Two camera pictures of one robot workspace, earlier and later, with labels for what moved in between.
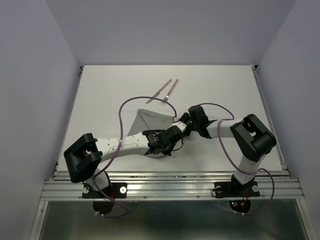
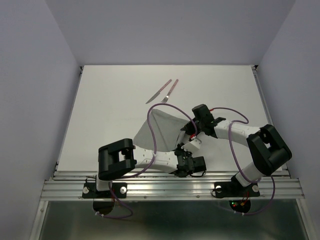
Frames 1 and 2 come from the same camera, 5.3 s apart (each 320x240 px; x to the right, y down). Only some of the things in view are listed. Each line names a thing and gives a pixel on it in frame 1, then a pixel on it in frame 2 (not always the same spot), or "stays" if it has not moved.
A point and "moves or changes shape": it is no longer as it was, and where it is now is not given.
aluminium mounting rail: x=178 y=186 stays
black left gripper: x=168 y=151 -> x=188 y=154
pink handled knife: x=158 y=93 stays
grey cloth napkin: x=146 y=121 moves or changes shape
